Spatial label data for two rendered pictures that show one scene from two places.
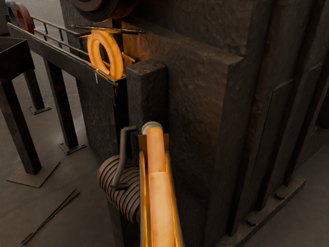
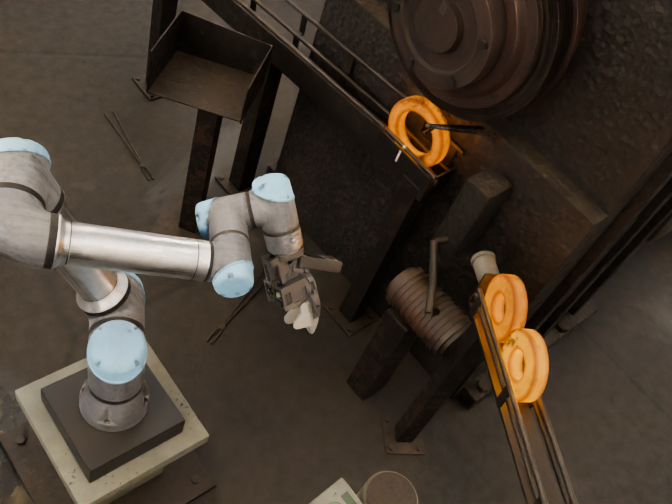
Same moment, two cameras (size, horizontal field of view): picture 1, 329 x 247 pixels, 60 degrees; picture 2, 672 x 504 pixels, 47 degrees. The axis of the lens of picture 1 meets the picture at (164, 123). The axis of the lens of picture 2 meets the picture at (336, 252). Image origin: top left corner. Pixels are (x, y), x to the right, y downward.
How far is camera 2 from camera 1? 1.25 m
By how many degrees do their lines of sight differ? 19
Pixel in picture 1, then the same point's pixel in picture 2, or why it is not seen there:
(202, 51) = (568, 196)
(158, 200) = (540, 357)
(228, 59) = (594, 216)
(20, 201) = not seen: hidden behind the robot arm
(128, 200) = (439, 328)
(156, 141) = (522, 297)
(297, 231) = (572, 375)
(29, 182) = not seen: hidden behind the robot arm
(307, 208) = (589, 347)
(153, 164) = (518, 318)
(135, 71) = (482, 191)
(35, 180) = not seen: hidden behind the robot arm
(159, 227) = (539, 376)
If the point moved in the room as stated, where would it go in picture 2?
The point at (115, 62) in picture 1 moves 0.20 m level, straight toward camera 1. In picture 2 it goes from (441, 153) to (463, 216)
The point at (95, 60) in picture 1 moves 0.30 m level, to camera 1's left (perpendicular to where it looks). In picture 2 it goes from (398, 127) to (284, 104)
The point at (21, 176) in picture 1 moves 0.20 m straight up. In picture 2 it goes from (171, 231) to (178, 190)
